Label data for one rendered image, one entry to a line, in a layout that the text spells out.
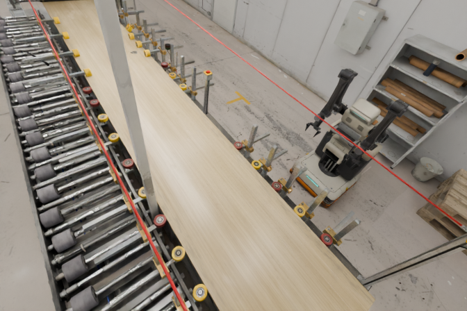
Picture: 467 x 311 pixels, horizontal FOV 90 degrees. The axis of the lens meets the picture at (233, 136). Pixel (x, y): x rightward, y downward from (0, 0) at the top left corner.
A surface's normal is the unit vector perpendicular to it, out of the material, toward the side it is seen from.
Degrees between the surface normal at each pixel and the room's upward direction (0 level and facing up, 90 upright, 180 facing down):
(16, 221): 0
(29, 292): 0
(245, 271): 0
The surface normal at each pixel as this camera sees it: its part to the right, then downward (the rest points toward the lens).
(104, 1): 0.60, 0.63
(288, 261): 0.14, -0.68
